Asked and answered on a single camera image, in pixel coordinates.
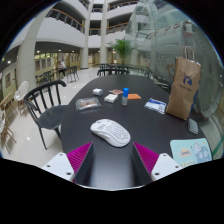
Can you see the black spindle-back chair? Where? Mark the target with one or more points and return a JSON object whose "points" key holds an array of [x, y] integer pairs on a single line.
{"points": [[50, 116]]}

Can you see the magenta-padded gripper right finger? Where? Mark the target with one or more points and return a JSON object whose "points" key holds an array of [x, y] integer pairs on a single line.
{"points": [[165, 165]]}

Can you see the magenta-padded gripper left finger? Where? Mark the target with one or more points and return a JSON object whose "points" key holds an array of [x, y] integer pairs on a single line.
{"points": [[58, 165]]}

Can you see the group of black chairs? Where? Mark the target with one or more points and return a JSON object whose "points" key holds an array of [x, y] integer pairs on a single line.
{"points": [[111, 66], [71, 71]]}

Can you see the light teal cartoon mouse pad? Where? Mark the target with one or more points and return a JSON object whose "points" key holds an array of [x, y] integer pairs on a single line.
{"points": [[191, 151]]}

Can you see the orange flat card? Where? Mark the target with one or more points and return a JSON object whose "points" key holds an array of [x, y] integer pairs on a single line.
{"points": [[135, 96]]}

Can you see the brown paper bag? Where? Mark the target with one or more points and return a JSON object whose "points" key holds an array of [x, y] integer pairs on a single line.
{"points": [[183, 90]]}

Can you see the white and blue packet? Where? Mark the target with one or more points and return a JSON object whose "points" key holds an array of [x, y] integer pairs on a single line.
{"points": [[155, 105]]}

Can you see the small blue-capped bottle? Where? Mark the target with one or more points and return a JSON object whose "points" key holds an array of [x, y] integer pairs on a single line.
{"points": [[125, 98]]}

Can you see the brown flat packet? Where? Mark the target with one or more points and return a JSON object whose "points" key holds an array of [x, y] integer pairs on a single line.
{"points": [[116, 91]]}

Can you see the white perforated computer mouse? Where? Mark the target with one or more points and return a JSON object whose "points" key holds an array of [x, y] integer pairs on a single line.
{"points": [[111, 132]]}

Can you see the white rectangular box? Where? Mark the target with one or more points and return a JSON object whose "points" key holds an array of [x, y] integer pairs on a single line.
{"points": [[110, 98]]}

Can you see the light wooden chair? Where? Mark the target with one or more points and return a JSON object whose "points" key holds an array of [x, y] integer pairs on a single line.
{"points": [[7, 101], [5, 133]]}

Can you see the black chair with curved back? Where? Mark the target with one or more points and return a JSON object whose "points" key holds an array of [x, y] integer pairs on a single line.
{"points": [[113, 70]]}

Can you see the person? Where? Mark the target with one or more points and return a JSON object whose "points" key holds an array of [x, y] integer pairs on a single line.
{"points": [[62, 66]]}

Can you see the small white box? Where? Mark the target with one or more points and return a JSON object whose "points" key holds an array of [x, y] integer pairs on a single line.
{"points": [[97, 92]]}

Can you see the green potted plant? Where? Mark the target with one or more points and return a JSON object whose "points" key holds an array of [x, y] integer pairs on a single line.
{"points": [[122, 48]]}

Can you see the clear plastic snack bag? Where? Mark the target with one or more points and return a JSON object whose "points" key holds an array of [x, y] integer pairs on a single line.
{"points": [[88, 103]]}

